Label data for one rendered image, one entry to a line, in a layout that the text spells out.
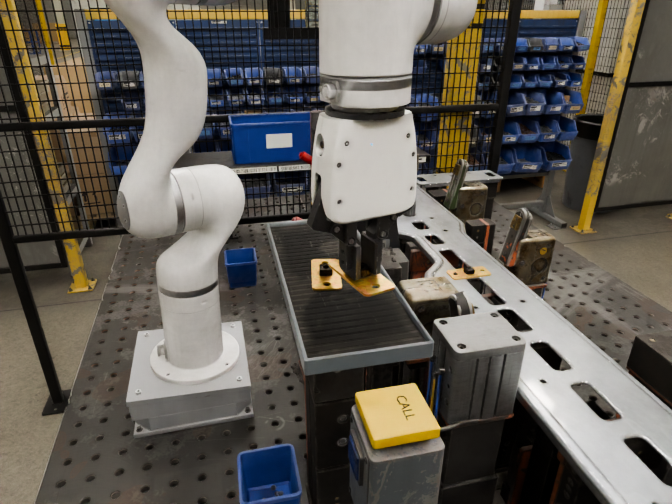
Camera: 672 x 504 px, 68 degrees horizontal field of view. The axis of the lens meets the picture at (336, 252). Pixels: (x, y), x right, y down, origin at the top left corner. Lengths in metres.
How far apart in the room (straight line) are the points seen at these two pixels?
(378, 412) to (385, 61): 0.30
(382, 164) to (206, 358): 0.73
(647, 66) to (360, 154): 3.68
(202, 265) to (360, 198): 0.56
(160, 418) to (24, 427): 1.35
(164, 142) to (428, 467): 0.65
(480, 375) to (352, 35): 0.43
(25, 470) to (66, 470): 1.10
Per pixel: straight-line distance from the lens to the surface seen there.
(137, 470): 1.09
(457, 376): 0.65
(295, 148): 1.69
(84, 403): 1.27
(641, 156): 4.30
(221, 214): 0.96
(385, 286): 0.52
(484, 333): 0.66
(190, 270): 0.99
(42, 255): 3.30
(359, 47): 0.44
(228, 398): 1.09
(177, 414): 1.11
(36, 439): 2.34
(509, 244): 1.14
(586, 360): 0.86
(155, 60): 0.85
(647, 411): 0.80
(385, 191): 0.49
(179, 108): 0.87
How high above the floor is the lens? 1.47
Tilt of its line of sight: 26 degrees down
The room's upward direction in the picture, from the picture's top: straight up
